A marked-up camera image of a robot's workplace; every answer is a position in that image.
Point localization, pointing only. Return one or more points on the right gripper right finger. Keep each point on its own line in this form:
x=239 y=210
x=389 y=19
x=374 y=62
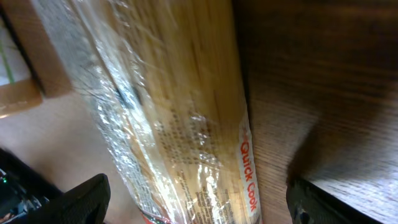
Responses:
x=309 y=204

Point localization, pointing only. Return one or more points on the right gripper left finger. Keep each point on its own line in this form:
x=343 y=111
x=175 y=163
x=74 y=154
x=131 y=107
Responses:
x=85 y=204

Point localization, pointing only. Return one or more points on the red spaghetti packet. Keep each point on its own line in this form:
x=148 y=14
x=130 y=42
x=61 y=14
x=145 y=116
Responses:
x=163 y=83

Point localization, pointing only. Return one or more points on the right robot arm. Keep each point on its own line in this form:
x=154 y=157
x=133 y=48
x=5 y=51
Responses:
x=28 y=198

